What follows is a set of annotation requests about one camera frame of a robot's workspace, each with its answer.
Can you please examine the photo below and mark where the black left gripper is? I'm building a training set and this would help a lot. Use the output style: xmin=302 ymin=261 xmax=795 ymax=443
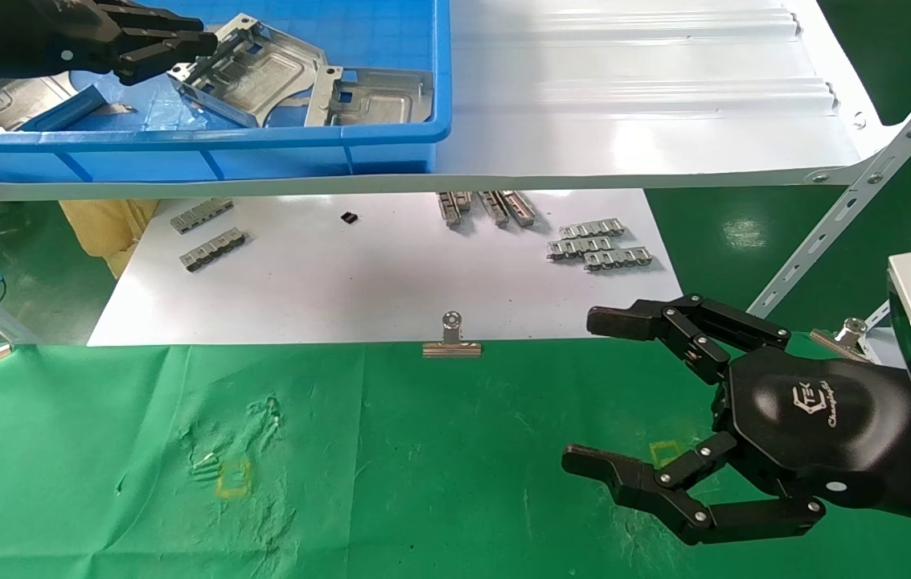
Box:
xmin=29 ymin=0 xmax=219 ymax=85

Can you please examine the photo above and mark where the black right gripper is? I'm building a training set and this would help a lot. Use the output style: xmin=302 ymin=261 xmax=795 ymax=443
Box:
xmin=561 ymin=294 xmax=911 ymax=546

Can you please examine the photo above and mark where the grey metal link strip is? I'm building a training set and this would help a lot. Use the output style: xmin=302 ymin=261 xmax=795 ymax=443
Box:
xmin=558 ymin=219 xmax=625 ymax=240
xmin=170 ymin=199 xmax=234 ymax=235
xmin=179 ymin=230 xmax=247 ymax=273
xmin=547 ymin=236 xmax=613 ymax=261
xmin=437 ymin=191 xmax=472 ymax=230
xmin=582 ymin=247 xmax=653 ymax=272
xmin=499 ymin=191 xmax=536 ymax=228
xmin=478 ymin=191 xmax=510 ymax=228

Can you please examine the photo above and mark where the blue plastic bin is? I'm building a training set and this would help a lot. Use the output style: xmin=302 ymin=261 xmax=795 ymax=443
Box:
xmin=0 ymin=0 xmax=452 ymax=184

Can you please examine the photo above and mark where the yellow plastic bag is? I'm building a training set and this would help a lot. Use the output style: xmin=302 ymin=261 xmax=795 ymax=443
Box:
xmin=60 ymin=199 xmax=160 ymax=280

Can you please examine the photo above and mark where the green cloth mat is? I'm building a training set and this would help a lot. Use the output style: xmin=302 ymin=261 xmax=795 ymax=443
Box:
xmin=0 ymin=336 xmax=911 ymax=579

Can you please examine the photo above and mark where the white paper sheet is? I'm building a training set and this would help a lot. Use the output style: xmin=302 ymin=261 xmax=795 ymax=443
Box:
xmin=88 ymin=189 xmax=683 ymax=347

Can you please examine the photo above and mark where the white corrugated shelf panel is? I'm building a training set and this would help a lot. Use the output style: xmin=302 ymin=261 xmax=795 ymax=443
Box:
xmin=0 ymin=0 xmax=884 ymax=202

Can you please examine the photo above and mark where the sheet metal bracket with flange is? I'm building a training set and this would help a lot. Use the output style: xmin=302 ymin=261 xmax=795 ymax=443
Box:
xmin=0 ymin=71 xmax=108 ymax=133

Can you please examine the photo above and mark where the flat sheet metal bracket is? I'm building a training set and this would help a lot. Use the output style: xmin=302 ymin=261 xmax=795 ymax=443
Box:
xmin=304 ymin=66 xmax=433 ymax=128

